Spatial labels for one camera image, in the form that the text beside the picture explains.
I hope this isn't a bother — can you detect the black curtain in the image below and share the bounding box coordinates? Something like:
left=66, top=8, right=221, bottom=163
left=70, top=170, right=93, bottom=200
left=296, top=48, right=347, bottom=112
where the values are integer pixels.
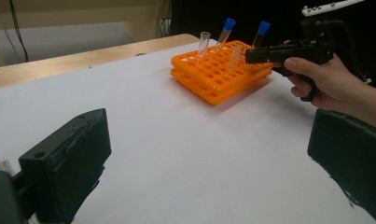
left=171, top=0, right=376, bottom=91

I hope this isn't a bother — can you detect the wooden table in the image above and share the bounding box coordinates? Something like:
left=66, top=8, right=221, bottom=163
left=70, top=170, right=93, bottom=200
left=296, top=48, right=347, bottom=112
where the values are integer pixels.
left=0, top=33, right=201, bottom=91

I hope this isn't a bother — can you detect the white board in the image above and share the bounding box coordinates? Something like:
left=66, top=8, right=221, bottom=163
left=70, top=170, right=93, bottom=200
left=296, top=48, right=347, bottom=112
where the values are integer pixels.
left=0, top=38, right=376, bottom=224

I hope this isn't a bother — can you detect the clear test tube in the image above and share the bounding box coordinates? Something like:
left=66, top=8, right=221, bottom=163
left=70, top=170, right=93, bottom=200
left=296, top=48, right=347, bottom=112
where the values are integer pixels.
left=227, top=42, right=246, bottom=75
left=196, top=31, right=212, bottom=62

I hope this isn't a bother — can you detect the orange plastic tube rack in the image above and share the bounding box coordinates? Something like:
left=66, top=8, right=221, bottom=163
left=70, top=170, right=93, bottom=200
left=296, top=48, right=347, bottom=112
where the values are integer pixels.
left=170, top=39, right=273, bottom=106

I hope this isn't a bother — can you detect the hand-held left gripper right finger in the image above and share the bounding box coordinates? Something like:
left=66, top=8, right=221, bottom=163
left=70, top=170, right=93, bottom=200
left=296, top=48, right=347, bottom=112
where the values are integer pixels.
left=306, top=108, right=376, bottom=224

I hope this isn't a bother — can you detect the blue cap test tube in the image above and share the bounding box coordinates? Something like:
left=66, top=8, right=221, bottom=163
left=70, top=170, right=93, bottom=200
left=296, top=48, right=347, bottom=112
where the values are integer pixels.
left=251, top=21, right=272, bottom=49
left=214, top=17, right=237, bottom=52

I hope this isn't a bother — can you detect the black hanging cable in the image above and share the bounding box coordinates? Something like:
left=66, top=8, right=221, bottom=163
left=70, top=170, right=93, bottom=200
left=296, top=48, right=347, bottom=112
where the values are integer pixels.
left=7, top=0, right=30, bottom=63

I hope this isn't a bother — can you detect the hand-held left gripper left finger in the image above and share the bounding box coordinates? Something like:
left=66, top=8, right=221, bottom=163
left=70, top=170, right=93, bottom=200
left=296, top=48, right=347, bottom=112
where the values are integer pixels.
left=18, top=107, right=113, bottom=224

